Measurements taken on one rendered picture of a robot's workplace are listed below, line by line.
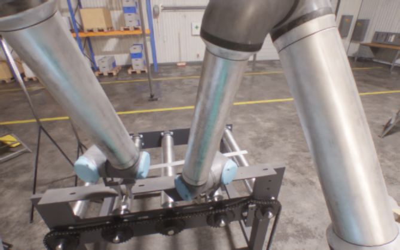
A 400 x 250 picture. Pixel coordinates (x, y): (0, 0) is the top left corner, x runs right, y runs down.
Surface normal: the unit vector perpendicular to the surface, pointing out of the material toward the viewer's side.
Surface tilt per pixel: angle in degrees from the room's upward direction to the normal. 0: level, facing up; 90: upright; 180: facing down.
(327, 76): 70
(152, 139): 90
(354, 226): 83
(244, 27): 91
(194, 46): 90
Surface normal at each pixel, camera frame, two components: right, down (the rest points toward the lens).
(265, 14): 0.36, 0.52
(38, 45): 0.50, 0.67
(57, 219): 0.16, 0.47
